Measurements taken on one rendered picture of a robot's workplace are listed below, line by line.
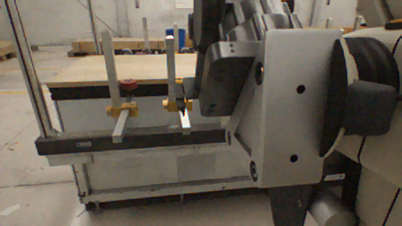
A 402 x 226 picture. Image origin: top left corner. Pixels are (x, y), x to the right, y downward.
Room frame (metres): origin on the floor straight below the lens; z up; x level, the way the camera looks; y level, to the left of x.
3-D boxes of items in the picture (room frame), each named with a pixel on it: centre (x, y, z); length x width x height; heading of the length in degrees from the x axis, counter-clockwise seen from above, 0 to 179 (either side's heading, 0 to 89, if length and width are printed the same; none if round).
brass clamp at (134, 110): (1.01, 0.34, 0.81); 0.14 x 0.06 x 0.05; 98
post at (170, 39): (1.04, 0.12, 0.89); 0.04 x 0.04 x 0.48; 8
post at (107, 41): (1.01, 0.37, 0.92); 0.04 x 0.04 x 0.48; 8
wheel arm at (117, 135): (0.96, 0.32, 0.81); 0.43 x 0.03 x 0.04; 8
